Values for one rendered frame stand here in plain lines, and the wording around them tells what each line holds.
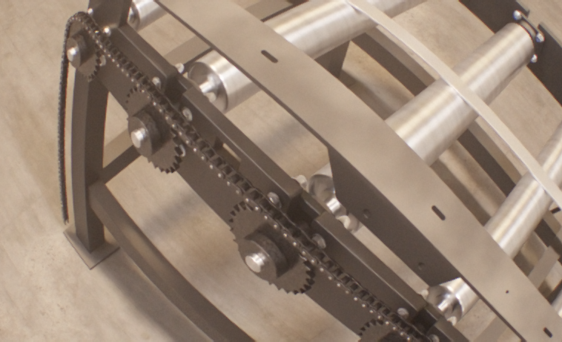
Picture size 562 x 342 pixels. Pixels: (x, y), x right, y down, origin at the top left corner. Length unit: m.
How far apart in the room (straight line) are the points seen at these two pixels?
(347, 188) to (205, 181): 0.32
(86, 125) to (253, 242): 0.63
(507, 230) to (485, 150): 0.92
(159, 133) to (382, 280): 0.45
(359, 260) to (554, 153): 0.59
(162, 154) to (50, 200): 1.00
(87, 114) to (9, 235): 0.72
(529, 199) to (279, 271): 0.53
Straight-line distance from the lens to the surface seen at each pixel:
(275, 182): 1.53
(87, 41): 1.77
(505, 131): 1.79
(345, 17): 1.86
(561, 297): 1.67
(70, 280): 2.45
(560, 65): 2.17
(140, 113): 1.64
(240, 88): 1.71
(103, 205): 2.19
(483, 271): 1.26
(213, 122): 1.58
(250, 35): 1.40
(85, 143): 2.06
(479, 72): 1.88
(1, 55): 3.05
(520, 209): 1.69
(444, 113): 1.75
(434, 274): 1.41
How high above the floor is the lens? 2.17
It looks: 52 degrees down
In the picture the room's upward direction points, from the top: 17 degrees clockwise
